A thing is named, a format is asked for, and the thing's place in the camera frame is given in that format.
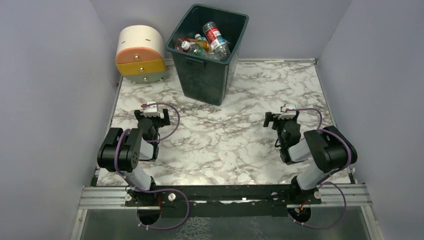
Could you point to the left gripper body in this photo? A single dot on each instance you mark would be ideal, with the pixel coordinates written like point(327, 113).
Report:
point(164, 117)

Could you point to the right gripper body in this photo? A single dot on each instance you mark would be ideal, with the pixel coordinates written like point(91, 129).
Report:
point(269, 120)

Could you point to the green tea bottle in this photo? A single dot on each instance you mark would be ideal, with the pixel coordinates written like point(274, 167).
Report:
point(195, 49)

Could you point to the amber tea bottle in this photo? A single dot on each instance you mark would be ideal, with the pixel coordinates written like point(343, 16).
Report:
point(203, 43)

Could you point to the red cap bottle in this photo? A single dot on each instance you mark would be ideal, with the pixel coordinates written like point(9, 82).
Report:
point(215, 38)

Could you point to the clear bottle light blue label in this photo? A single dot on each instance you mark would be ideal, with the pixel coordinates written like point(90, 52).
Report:
point(200, 37)

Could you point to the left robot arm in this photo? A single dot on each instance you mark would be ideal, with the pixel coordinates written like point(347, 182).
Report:
point(122, 150)

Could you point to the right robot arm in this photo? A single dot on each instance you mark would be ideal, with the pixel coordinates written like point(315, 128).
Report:
point(330, 151)

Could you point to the dark green plastic bin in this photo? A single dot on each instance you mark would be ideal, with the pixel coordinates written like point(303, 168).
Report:
point(207, 78)

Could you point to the cream orange drawer box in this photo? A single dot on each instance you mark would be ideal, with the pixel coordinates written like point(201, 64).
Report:
point(140, 55)

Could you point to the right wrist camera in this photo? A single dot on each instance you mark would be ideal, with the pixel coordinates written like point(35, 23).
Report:
point(287, 111)

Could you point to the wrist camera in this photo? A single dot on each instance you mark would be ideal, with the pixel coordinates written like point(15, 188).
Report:
point(287, 111)
point(150, 109)

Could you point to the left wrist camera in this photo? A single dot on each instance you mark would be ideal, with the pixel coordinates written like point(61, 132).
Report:
point(150, 109)

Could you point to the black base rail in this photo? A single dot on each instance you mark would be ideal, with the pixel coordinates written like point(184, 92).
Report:
point(205, 201)

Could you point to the aluminium frame rail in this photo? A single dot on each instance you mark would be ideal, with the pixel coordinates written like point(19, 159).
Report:
point(341, 195)

